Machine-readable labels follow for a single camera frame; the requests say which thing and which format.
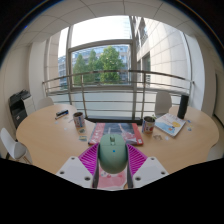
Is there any black cylindrical bottle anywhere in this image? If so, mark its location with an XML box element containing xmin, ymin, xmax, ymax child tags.
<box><xmin>176</xmin><ymin>94</ymin><xmax>190</xmax><ymax>120</ymax></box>

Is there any black office printer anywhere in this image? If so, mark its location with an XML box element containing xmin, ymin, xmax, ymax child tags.
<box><xmin>8</xmin><ymin>88</ymin><xmax>37</xmax><ymax>130</ymax></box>

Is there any mint green computer mouse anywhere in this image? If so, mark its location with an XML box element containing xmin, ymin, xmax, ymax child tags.
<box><xmin>97</xmin><ymin>133</ymin><xmax>129</xmax><ymax>175</ymax></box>

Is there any white chair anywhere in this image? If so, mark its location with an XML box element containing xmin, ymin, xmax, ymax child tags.
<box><xmin>206</xmin><ymin>142</ymin><xmax>224</xmax><ymax>162</ymax></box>
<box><xmin>0</xmin><ymin>127</ymin><xmax>33</xmax><ymax>165</ymax></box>
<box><xmin>154</xmin><ymin>91</ymin><xmax>174</xmax><ymax>116</ymax></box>
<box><xmin>36</xmin><ymin>96</ymin><xmax>55</xmax><ymax>111</ymax></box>

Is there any round pink mouse pad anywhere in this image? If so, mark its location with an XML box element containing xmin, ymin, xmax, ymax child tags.
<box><xmin>97</xmin><ymin>163</ymin><xmax>129</xmax><ymax>191</ymax></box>

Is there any light blue illustrated book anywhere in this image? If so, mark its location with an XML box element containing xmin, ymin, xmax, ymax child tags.
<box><xmin>154</xmin><ymin>112</ymin><xmax>187</xmax><ymax>138</ymax></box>

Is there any red magazine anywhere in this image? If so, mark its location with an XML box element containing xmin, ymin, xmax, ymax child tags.
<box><xmin>87</xmin><ymin>121</ymin><xmax>145</xmax><ymax>147</ymax></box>

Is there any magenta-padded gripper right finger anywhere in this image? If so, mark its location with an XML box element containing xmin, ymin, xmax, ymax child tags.
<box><xmin>126</xmin><ymin>143</ymin><xmax>170</xmax><ymax>189</ymax></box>

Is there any red patterned can planter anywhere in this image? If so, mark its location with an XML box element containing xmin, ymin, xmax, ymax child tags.
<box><xmin>141</xmin><ymin>115</ymin><xmax>157</xmax><ymax>135</ymax></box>

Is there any metal window railing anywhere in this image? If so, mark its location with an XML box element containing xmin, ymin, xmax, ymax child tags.
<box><xmin>41</xmin><ymin>68</ymin><xmax>195</xmax><ymax>118</ymax></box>

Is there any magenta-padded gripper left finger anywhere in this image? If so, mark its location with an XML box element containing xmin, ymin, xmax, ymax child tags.
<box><xmin>55</xmin><ymin>143</ymin><xmax>101</xmax><ymax>189</ymax></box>

